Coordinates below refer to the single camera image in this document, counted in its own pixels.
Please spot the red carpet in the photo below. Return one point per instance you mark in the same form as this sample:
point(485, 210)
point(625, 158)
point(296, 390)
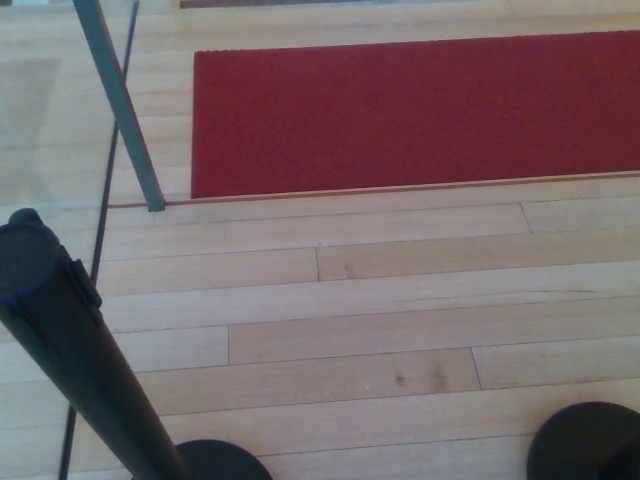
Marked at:
point(400, 115)

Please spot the clear glass panel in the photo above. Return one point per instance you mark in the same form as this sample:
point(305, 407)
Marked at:
point(40, 125)

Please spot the black stanchion with receiver slots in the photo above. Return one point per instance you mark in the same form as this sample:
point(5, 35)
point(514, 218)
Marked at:
point(70, 350)

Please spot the grey metal post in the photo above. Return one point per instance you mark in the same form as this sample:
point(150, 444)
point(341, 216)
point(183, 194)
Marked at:
point(120, 100)

